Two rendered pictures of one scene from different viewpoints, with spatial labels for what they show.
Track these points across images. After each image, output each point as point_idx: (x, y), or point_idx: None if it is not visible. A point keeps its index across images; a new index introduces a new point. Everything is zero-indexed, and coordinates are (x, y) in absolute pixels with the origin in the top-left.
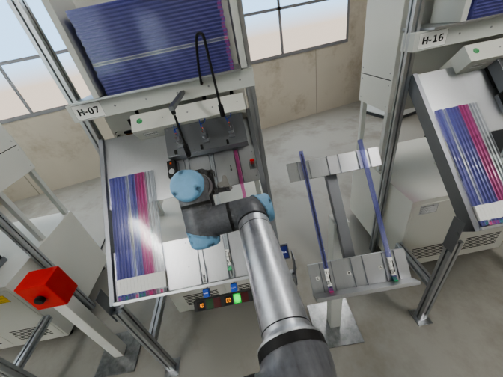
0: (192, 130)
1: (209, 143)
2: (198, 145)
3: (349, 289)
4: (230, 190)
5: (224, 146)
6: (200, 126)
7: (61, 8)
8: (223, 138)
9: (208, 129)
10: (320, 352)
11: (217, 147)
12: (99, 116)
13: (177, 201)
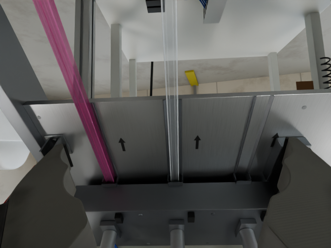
0: (205, 237)
1: (168, 217)
2: (198, 218)
3: None
4: (17, 185)
5: (130, 209)
6: (185, 239)
7: None
8: (131, 221)
9: (167, 235)
10: None
11: (149, 208)
12: None
13: (268, 36)
